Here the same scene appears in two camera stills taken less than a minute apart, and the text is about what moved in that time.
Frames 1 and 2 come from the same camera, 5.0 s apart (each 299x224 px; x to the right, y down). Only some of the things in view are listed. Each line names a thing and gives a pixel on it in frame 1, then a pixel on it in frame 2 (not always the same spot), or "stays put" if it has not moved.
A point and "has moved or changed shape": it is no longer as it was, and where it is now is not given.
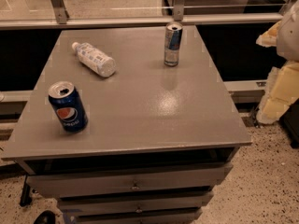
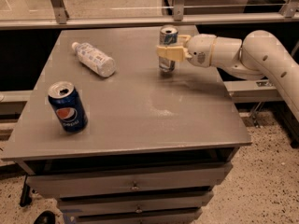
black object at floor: (46, 217) stays put
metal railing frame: (59, 18) stays put
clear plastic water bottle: (92, 57) stays put
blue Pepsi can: (67, 106) stays put
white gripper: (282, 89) -> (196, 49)
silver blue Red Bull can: (172, 43) has moved or changed shape
